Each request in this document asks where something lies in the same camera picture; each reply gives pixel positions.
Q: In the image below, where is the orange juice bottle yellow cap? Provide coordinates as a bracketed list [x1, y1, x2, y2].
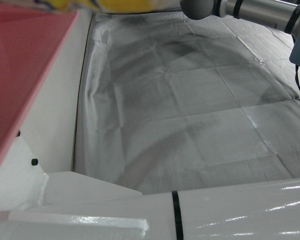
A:
[32, 0, 183, 14]

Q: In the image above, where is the pink plastic basket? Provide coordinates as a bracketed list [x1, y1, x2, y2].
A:
[0, 4, 81, 191]

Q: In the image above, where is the grey fabric curtain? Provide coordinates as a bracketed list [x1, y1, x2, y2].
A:
[73, 11, 300, 196]

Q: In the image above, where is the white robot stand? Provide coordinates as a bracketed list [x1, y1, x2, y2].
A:
[0, 136, 300, 240]

